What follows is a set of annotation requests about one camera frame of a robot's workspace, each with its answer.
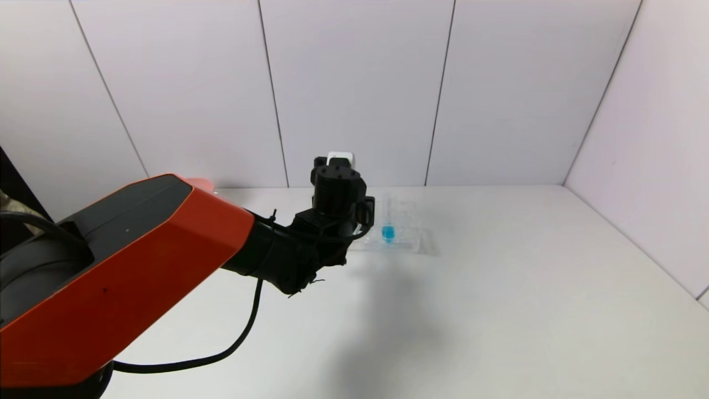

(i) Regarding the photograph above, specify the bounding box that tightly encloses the test tube with blue pigment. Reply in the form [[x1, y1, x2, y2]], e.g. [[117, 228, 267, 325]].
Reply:
[[381, 194, 397, 243]]

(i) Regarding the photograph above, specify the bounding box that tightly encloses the clear acrylic test tube rack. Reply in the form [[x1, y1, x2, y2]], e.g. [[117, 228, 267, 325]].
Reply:
[[348, 199, 426, 254]]

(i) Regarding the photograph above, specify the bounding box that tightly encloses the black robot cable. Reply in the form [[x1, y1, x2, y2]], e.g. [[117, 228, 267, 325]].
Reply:
[[111, 276, 264, 375]]

